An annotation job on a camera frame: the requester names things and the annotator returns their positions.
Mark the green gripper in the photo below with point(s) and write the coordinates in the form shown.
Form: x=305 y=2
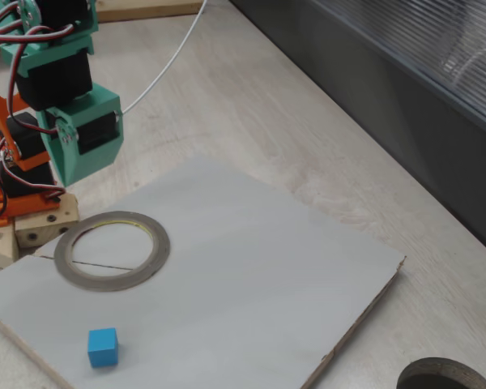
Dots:
x=90 y=139

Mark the blue cube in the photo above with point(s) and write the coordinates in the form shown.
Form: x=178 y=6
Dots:
x=102 y=347

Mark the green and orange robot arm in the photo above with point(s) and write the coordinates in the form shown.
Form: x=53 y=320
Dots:
x=52 y=81

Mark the wooden arm base blocks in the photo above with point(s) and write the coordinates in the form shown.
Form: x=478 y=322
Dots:
x=44 y=227

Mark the wooden plank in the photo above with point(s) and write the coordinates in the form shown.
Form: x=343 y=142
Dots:
x=146 y=10

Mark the grey cardboard sheet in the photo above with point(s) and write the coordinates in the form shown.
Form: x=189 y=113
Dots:
x=247 y=263

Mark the ribbed translucent desk partition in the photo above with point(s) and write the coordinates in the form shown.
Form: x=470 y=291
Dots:
x=389 y=81

